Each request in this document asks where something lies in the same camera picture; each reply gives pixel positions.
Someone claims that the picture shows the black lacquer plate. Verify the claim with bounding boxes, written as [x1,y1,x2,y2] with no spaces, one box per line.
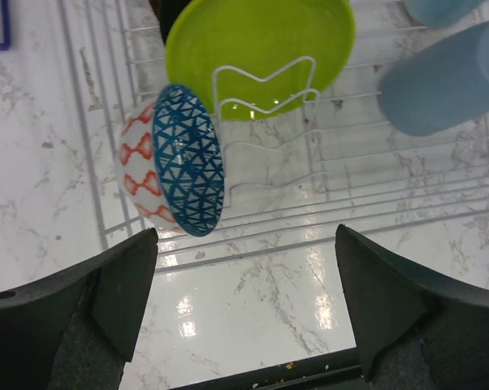
[149,0,191,44]

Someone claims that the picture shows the white wire dish rack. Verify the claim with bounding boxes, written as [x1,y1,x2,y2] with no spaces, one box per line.
[57,1,489,275]

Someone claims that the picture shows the light blue plastic cup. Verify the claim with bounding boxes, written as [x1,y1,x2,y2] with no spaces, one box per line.
[379,21,489,137]

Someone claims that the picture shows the blue triangle patterned bowl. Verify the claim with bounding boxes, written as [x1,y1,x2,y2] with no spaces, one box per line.
[115,84,224,237]

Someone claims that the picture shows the light blue ceramic mug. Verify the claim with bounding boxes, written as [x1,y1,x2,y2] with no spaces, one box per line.
[404,0,485,28]

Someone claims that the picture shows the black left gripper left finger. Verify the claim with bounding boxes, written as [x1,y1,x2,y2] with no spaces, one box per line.
[0,228,158,389]

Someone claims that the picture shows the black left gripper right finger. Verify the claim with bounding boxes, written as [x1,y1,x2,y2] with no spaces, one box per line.
[335,225,489,389]

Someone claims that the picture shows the lime green plate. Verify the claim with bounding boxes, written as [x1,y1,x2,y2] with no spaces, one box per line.
[165,1,356,120]

